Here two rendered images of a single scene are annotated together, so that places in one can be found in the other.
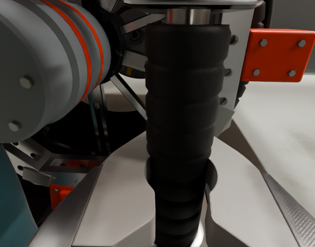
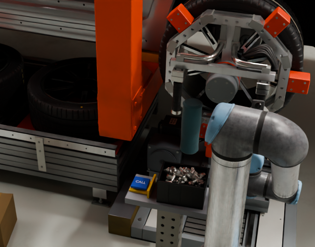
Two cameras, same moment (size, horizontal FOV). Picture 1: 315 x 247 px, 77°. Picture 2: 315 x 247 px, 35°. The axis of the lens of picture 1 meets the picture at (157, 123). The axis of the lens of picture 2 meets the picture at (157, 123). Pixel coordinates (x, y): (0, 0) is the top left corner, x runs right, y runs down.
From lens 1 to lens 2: 1.94 m
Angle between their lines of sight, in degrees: 10
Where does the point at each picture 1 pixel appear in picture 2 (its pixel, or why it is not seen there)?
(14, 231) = (197, 135)
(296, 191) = not seen: outside the picture
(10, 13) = (231, 80)
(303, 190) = not seen: outside the picture
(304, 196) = not seen: outside the picture
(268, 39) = (294, 80)
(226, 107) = (281, 99)
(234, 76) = (284, 89)
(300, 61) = (305, 87)
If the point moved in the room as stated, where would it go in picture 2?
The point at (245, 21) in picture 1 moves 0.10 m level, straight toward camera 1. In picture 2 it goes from (287, 74) to (278, 84)
